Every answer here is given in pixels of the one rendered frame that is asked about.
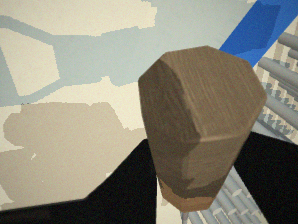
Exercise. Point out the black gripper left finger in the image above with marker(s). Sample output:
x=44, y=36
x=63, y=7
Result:
x=127, y=196

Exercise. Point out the blue flat strip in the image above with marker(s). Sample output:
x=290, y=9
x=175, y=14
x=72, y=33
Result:
x=260, y=28

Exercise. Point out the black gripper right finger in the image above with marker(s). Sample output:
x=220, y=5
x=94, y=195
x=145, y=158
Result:
x=269, y=169

